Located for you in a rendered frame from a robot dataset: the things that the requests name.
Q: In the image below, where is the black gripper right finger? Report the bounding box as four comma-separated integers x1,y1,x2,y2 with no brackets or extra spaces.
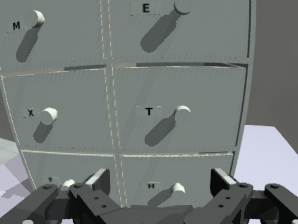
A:
184,168,298,224

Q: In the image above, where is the grey drawer front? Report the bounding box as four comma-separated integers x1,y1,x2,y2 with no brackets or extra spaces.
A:
122,152,233,208
23,149,123,207
111,0,249,58
3,65,115,149
0,0,106,69
114,62,246,149

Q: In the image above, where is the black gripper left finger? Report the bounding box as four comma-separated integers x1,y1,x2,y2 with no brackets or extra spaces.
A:
0,169,142,224

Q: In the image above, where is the grey chest of drawers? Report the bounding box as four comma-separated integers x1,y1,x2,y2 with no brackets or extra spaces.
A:
0,0,256,208

